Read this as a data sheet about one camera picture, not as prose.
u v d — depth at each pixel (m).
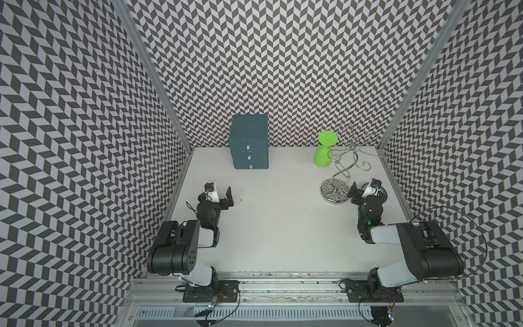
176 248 0.44
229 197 0.88
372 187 0.76
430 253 0.44
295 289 0.74
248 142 0.94
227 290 0.72
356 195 0.81
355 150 0.77
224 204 0.82
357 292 0.73
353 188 0.83
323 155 0.83
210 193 0.77
